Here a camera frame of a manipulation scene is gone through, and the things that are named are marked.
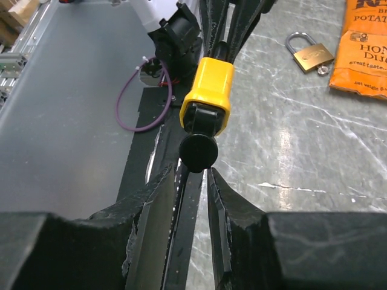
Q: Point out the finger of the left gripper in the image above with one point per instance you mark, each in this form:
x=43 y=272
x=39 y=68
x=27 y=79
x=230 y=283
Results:
x=213 y=16
x=245 y=17

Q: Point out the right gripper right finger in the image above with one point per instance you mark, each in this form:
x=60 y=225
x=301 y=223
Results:
x=254 y=249

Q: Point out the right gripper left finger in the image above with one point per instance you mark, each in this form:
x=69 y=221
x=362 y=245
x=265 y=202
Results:
x=123 y=246

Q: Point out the yellow padlock black shackle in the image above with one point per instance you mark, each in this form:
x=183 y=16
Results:
x=210 y=91

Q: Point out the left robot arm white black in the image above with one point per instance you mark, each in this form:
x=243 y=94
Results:
x=178 y=41

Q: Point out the large brass padlock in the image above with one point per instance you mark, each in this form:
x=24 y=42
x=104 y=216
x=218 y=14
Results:
x=315 y=56

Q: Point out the orange potato chips bag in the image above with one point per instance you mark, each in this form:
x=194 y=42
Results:
x=360 y=64

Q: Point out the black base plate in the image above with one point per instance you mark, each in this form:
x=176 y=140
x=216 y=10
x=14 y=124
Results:
x=153 y=150

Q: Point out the aluminium rail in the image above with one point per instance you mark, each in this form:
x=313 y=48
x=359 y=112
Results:
x=14 y=59

